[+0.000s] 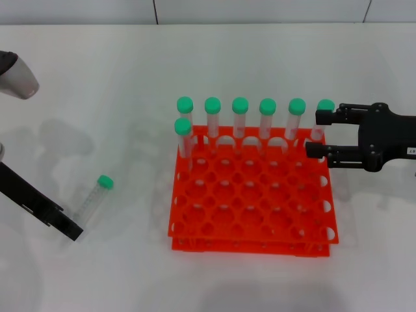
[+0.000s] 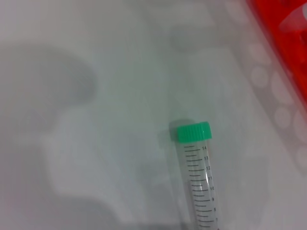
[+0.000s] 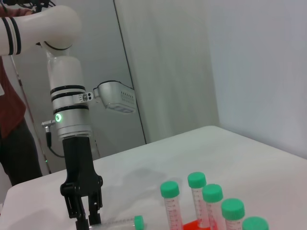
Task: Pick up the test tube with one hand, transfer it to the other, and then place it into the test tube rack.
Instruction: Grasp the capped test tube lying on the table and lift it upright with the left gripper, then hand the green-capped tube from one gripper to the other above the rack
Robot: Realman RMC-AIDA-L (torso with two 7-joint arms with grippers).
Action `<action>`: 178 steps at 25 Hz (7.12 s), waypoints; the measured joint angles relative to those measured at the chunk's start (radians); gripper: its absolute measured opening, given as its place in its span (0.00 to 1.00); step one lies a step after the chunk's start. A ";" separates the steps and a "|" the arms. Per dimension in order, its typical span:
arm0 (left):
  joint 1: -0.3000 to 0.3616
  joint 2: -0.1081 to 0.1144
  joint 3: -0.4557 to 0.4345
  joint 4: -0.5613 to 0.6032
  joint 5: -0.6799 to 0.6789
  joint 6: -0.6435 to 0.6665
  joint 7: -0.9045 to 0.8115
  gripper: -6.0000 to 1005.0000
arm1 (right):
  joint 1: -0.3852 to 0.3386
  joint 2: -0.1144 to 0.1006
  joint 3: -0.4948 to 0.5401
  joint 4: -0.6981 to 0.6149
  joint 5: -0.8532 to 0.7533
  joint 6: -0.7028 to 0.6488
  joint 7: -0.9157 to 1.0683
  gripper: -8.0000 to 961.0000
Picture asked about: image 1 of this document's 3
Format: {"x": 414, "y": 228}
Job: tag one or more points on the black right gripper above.
{"x": 383, "y": 136}

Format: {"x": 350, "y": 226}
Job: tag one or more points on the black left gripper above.
{"x": 19, "y": 188}

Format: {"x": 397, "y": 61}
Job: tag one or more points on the green-capped clear test tube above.
{"x": 240, "y": 105}
{"x": 94, "y": 198}
{"x": 297, "y": 106}
{"x": 184, "y": 104}
{"x": 212, "y": 105}
{"x": 182, "y": 126}
{"x": 267, "y": 106}
{"x": 326, "y": 104}

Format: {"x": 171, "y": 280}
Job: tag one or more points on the orange test tube rack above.
{"x": 247, "y": 252}

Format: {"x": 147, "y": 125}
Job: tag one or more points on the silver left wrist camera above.
{"x": 19, "y": 81}

